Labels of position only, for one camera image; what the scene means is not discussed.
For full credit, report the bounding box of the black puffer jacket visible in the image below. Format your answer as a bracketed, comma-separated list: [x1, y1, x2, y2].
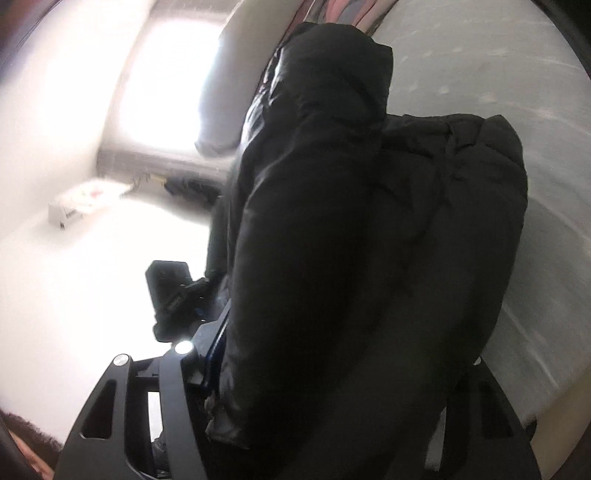
[203, 21, 529, 480]

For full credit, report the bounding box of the stack of folded blankets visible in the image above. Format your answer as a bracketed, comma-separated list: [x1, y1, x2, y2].
[302, 0, 398, 35]

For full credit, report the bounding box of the dark cloth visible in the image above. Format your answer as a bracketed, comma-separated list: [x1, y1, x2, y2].
[163, 177, 223, 205]

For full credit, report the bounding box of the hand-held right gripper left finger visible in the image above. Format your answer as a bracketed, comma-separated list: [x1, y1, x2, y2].
[55, 300, 232, 480]

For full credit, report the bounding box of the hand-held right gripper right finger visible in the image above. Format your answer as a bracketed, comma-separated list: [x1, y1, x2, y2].
[425, 354, 544, 480]

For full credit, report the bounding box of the large grey pillow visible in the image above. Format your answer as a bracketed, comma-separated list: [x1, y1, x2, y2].
[194, 9, 296, 158]

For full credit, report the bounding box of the bright window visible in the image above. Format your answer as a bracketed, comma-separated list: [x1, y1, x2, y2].
[115, 18, 223, 148]

